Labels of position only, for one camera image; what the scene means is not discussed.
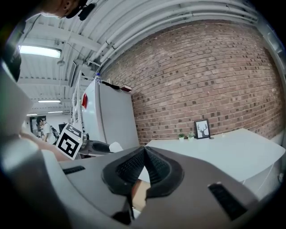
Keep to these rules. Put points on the person's left forearm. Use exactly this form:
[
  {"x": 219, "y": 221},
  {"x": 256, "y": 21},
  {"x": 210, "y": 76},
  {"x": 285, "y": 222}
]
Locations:
[{"x": 44, "y": 147}]

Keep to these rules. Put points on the small potted plant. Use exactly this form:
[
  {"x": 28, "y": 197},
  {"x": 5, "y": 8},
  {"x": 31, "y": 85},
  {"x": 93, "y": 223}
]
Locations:
[
  {"x": 181, "y": 136},
  {"x": 190, "y": 136}
]

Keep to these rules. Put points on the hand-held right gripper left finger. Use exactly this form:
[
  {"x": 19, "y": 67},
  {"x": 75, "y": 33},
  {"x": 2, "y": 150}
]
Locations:
[{"x": 89, "y": 183}]

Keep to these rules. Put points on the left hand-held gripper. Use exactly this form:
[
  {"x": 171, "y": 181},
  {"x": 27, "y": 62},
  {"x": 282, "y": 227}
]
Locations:
[{"x": 68, "y": 143}]

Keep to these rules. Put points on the clear water bottle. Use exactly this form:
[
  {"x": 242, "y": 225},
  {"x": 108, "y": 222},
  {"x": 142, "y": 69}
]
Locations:
[{"x": 98, "y": 78}]

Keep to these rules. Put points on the black head-worn camera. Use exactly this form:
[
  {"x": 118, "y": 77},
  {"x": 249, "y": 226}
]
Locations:
[{"x": 86, "y": 10}]

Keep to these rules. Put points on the white metal ladder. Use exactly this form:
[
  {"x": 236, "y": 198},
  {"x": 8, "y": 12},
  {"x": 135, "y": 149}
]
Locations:
[{"x": 76, "y": 103}]

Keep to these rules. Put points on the framed deer picture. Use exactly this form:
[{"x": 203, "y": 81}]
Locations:
[{"x": 202, "y": 129}]

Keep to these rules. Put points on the person's white shirt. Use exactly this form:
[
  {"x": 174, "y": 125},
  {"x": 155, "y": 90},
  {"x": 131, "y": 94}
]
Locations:
[{"x": 13, "y": 107}]

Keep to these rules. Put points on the white desk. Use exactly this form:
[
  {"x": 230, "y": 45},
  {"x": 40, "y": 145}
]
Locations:
[{"x": 223, "y": 152}]

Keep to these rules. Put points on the large ceiling light panel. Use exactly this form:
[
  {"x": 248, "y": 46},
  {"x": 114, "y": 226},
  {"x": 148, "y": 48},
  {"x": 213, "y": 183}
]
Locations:
[{"x": 40, "y": 51}]

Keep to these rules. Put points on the long ceiling light tube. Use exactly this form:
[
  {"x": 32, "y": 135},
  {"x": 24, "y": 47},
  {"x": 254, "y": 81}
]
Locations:
[{"x": 49, "y": 101}]

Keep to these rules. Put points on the tall white cabinet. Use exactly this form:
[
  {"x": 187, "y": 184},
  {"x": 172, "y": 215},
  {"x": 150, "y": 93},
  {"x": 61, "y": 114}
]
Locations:
[{"x": 111, "y": 116}]

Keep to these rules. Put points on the person's face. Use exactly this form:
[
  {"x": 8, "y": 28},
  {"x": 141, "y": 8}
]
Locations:
[{"x": 60, "y": 6}]

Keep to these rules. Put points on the red sticker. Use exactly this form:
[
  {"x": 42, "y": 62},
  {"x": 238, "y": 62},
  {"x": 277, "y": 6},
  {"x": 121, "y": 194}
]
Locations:
[{"x": 84, "y": 101}]

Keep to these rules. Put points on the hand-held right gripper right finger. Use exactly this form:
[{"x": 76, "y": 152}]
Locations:
[{"x": 192, "y": 179}]

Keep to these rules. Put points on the dark red box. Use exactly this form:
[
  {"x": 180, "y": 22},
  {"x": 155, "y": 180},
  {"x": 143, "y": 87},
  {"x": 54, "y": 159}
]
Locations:
[{"x": 126, "y": 88}]

